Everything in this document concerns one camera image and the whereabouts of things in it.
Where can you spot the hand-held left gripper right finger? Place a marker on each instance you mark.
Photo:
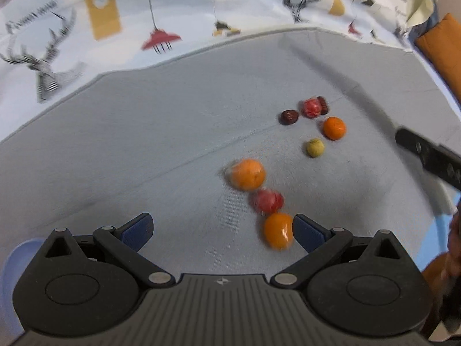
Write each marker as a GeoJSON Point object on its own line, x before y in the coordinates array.
{"type": "Point", "coordinates": [306, 232]}

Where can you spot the white printed blanket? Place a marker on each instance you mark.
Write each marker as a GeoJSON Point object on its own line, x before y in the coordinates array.
{"type": "Point", "coordinates": [252, 0]}

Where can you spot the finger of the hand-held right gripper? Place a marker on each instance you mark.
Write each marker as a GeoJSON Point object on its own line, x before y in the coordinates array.
{"type": "Point", "coordinates": [432, 158]}

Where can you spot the orange pillow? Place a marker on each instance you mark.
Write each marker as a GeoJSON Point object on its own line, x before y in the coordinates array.
{"type": "Point", "coordinates": [446, 50]}

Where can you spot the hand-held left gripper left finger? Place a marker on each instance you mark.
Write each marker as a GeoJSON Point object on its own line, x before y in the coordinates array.
{"type": "Point", "coordinates": [138, 230]}

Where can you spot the person's right forearm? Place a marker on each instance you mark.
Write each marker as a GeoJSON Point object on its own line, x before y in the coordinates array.
{"type": "Point", "coordinates": [452, 281]}

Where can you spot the yellow-green longan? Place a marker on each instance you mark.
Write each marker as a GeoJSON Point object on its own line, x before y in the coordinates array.
{"type": "Point", "coordinates": [315, 147]}

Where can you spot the dark red jujube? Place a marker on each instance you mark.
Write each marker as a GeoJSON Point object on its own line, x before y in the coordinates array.
{"type": "Point", "coordinates": [289, 117]}
{"type": "Point", "coordinates": [323, 104]}

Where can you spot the orange tangerine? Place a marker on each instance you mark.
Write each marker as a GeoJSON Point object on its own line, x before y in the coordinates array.
{"type": "Point", "coordinates": [334, 128]}
{"type": "Point", "coordinates": [278, 230]}
{"type": "Point", "coordinates": [246, 174]}

